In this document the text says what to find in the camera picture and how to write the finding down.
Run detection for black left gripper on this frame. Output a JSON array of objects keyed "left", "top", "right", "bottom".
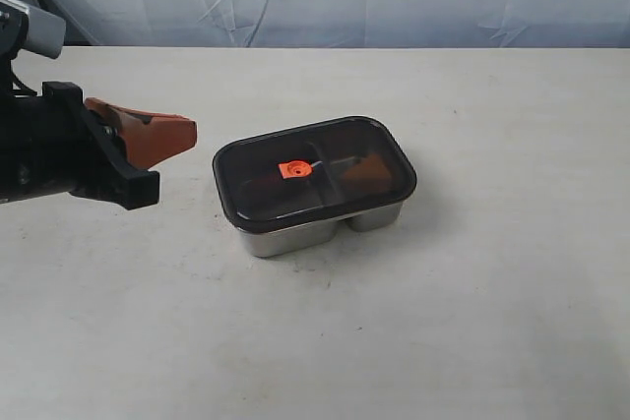
[{"left": 29, "top": 82, "right": 198, "bottom": 210}]

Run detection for dark transparent lid orange seal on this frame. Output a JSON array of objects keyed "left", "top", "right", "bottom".
[{"left": 212, "top": 114, "right": 418, "bottom": 234}]

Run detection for red toy sausage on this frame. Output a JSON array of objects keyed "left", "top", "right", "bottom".
[{"left": 240, "top": 171, "right": 288, "bottom": 195}]

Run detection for yellow toy cheese wedge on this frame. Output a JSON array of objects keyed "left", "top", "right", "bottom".
[{"left": 341, "top": 153, "right": 392, "bottom": 193}]

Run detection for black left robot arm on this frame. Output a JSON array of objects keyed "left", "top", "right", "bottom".
[{"left": 1, "top": 82, "right": 197, "bottom": 210}]

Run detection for steel two-compartment lunch box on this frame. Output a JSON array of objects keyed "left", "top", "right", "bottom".
[{"left": 220, "top": 178, "right": 416, "bottom": 258}]

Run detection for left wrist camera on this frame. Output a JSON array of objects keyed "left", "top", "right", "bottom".
[{"left": 1, "top": 0, "right": 66, "bottom": 59}]

